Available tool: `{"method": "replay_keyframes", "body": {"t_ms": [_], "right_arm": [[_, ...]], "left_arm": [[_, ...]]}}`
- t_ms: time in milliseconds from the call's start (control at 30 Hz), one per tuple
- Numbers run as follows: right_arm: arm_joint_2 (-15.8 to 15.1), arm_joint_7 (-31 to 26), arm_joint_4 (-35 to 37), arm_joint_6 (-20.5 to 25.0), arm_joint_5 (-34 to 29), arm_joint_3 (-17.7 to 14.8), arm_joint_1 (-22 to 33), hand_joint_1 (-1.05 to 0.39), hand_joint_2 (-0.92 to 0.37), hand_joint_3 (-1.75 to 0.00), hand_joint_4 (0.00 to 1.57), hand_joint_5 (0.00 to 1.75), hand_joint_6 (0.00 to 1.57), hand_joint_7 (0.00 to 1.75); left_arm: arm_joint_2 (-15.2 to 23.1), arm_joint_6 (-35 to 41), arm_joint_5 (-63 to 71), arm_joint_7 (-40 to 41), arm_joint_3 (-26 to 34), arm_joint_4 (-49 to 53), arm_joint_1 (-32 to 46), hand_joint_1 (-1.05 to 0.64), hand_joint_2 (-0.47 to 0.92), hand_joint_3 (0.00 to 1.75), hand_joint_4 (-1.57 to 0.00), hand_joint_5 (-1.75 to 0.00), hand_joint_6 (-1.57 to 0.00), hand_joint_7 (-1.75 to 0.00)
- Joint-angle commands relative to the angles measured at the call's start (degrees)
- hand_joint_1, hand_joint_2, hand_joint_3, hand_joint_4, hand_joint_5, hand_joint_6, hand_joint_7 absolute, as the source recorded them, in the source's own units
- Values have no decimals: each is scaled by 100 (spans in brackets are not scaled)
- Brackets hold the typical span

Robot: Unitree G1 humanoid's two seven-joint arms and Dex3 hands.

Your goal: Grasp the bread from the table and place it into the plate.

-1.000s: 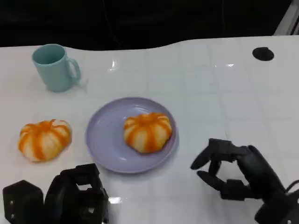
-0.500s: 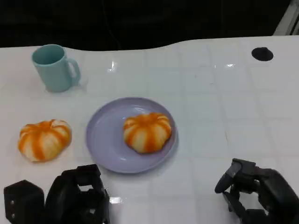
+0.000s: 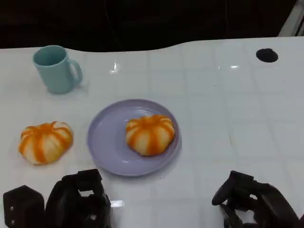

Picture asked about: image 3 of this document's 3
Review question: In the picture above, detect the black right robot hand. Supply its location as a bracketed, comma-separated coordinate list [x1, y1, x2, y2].
[211, 170, 300, 228]

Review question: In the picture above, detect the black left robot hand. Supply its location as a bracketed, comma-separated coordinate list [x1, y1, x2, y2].
[45, 169, 112, 228]

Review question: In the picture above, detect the orange and white bread roll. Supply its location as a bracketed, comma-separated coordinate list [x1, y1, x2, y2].
[125, 114, 176, 157]
[19, 121, 74, 166]

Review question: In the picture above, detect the lilac plate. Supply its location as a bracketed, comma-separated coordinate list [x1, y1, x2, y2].
[87, 98, 182, 177]

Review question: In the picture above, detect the pale green mug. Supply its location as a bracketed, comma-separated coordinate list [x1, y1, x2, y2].
[32, 45, 83, 95]

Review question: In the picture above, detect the black round table grommet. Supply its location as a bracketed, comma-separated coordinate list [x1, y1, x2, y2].
[256, 48, 278, 63]

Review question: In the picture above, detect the black backdrop cloth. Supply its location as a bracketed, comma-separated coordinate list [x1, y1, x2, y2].
[0, 0, 298, 53]

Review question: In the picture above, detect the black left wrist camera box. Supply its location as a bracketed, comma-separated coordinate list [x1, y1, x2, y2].
[2, 185, 45, 228]

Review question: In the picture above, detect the silver aluminium frame profile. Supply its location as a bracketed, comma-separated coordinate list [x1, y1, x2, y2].
[277, 0, 304, 38]

